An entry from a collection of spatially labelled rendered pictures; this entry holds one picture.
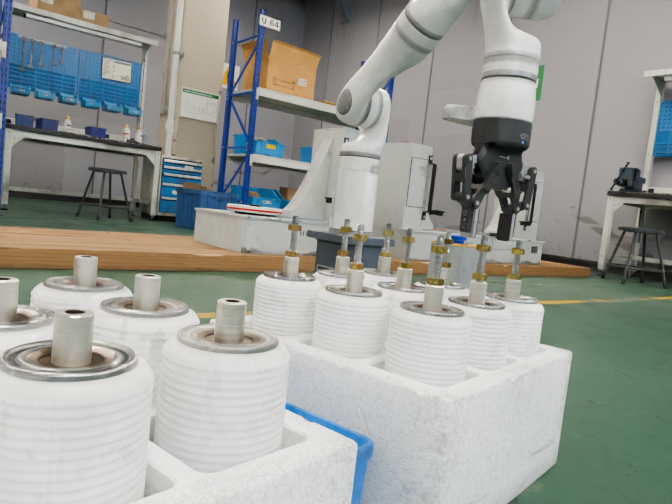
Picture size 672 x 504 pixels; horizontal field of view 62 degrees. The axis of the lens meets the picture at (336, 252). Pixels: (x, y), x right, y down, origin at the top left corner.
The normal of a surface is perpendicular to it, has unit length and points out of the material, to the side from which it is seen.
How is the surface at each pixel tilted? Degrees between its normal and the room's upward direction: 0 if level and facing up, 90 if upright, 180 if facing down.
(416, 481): 90
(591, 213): 90
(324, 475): 90
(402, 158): 90
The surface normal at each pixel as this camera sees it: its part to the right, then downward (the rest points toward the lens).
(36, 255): 0.62, 0.13
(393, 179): -0.78, -0.04
